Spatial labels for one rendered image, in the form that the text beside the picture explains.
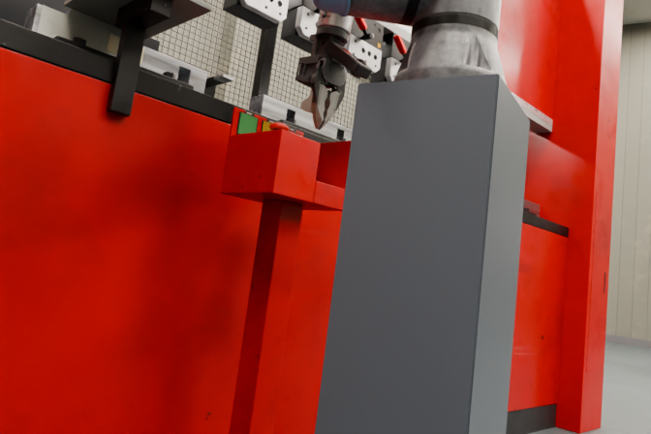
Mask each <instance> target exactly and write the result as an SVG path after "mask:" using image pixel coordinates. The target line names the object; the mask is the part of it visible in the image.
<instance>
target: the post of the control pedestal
mask: <svg viewBox="0 0 651 434"><path fill-rule="evenodd" d="M302 209H303V205H302V204H298V203H294V202H290V201H283V200H263V206H262V213H261V220H260V226H259V233H258V240H257V246H256V253H255V259H254V266H253V273H252V280H251V287H250V293H249V299H248V306H247V313H246V320H245V327H244V332H243V339H242V346H241V353H240V360H239V366H238V373H237V379H236V386H235V393H234V400H233V406H232V418H231V425H230V432H229V434H272V431H273V424H274V418H275V410H276V403H277V395H278V388H279V382H280V374H281V367H282V359H283V353H284V346H285V338H286V331H287V323H288V317H289V310H290V302H291V295H292V287H293V280H294V274H295V260H296V252H297V245H298V239H299V231H300V224H301V216H302Z"/></svg>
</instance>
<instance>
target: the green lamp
mask: <svg viewBox="0 0 651 434"><path fill-rule="evenodd" d="M257 122H258V118H256V117H254V116H251V115H248V114H246V113H243V112H242V113H241V114H240V119H239V126H238V133H239V134H248V133H256V129H257Z"/></svg>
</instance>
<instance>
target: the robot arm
mask: <svg viewBox="0 0 651 434"><path fill-rule="evenodd" d="M312 1H313V3H314V5H315V6H316V7H317V8H318V9H319V10H320V13H319V18H318V22H317V31H316V34H312V35H310V39H309V41H310V42H312V43H313V46H312V51H311V56H307V57H299V61H298V66H297V71H296V76H295V80H297V82H299V83H302V84H304V85H306V86H308V87H310V88H311V91H310V95H309V97H308V98H306V99H305V100H303V101H302V103H301V108H302V110H304V111H307V112H310V113H312V114H313V121H314V124H315V127H316V129H318V130H321V129H322V128H323V127H324V126H325V124H326V123H327V122H328V121H329V120H330V118H331V117H332V115H333V114H334V113H335V112H336V111H337V110H338V108H339V106H340V104H341V102H342V100H343V98H344V95H345V86H346V82H347V81H346V73H347V72H346V69H345V67H346V68H347V69H348V70H349V71H350V72H351V74H352V75H353V76H355V77H362V78H365V79H368V78H369V76H370V74H371V73H372V69H371V68H370V67H368V66H367V64H366V62H365V61H364V60H363V59H360V58H357V57H355V56H354V55H353V54H352V53H350V52H349V51H348V50H346V49H345V48H344V47H342V46H344V45H346V44H347V43H348V39H349V36H350V35H351V29H352V24H353V19H354V17H359V18H365V19H371V20H377V21H382V22H388V23H394V24H400V25H406V26H411V27H412V34H411V41H410V46H409V48H408V50H407V52H406V54H405V56H404V58H403V61H402V63H401V65H400V67H399V69H398V72H397V74H396V76H395V78H394V80H393V81H399V80H413V79H427V78H452V77H466V76H479V75H493V74H499V75H500V77H501V78H502V80H503V81H504V83H505V84H506V85H507V83H506V80H505V76H504V72H503V68H502V64H501V60H500V57H499V53H498V48H497V46H498V34H499V25H500V13H501V3H502V0H312ZM299 67H300V69H299ZM298 72H299V73H298ZM328 88H331V89H332V90H331V91H330V90H327V89H328Z"/></svg>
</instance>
